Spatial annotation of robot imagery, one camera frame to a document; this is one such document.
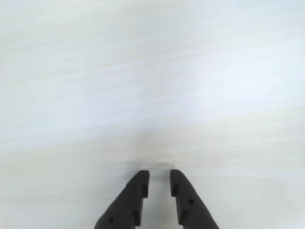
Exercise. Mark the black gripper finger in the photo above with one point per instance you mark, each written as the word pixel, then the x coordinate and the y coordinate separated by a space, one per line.
pixel 190 202
pixel 124 202

